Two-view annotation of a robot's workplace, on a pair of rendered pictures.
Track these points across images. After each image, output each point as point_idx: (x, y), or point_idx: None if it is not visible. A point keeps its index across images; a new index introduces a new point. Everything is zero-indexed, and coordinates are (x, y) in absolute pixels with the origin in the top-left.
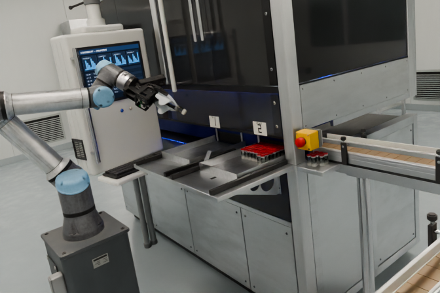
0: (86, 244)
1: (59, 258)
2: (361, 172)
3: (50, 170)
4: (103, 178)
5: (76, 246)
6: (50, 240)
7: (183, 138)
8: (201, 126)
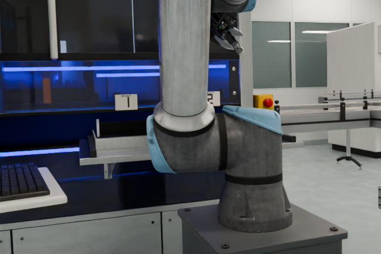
0: (309, 217)
1: (344, 237)
2: (290, 128)
3: (206, 105)
4: (4, 203)
5: (314, 222)
6: (263, 242)
7: (3, 149)
8: (59, 122)
